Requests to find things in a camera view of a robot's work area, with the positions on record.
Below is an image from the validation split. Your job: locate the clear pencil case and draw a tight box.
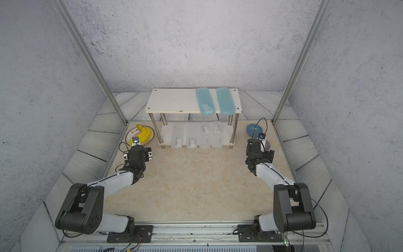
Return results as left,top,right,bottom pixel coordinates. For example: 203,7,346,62
185,122,199,149
198,122,212,149
170,122,185,149
211,121,224,148

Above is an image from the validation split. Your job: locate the teal pencil case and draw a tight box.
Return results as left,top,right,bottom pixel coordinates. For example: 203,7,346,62
195,88,216,116
216,87,236,116

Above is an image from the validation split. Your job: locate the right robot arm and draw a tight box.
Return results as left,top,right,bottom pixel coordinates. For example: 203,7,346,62
246,138,317,234

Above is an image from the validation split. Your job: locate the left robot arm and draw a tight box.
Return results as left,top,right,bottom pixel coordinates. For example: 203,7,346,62
55,145,152,235

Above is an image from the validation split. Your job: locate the white two-tier shelf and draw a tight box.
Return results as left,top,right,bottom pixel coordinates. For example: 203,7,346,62
145,88,242,149

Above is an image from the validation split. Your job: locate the purple ceramic bowl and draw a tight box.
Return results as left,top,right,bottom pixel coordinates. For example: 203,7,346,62
264,140,271,151

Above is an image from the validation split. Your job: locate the yellow banana bunch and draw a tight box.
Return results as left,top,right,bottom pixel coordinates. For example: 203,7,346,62
128,124,152,147

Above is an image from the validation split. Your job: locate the patterned round plate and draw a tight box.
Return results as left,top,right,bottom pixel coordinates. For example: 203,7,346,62
125,125,155,148

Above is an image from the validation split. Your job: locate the blue ceramic bowl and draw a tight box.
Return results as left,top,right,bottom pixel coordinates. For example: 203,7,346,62
246,124,263,138

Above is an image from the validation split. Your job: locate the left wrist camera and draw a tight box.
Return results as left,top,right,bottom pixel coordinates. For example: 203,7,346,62
131,136,141,147

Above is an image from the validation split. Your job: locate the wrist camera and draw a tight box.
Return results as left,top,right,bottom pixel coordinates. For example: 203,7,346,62
131,136,141,147
258,133,266,144

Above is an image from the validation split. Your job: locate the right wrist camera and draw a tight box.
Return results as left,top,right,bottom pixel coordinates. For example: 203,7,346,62
258,133,266,144

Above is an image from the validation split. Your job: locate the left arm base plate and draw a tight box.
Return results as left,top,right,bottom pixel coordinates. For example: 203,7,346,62
107,225,154,244

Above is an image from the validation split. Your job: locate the aluminium mounting rail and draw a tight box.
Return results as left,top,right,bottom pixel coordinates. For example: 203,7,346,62
57,220,340,252

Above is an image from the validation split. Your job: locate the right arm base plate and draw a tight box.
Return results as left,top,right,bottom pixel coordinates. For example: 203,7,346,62
233,225,283,243

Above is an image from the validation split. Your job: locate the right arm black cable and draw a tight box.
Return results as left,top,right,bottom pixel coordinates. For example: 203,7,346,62
251,117,330,252

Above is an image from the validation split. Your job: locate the right aluminium frame post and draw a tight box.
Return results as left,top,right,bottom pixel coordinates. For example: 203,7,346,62
272,0,331,125

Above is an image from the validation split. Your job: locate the aluminium frame post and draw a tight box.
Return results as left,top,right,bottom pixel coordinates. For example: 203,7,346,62
51,0,128,126
272,0,331,125

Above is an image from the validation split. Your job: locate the left aluminium frame post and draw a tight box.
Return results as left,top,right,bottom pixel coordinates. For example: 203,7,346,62
51,0,128,126

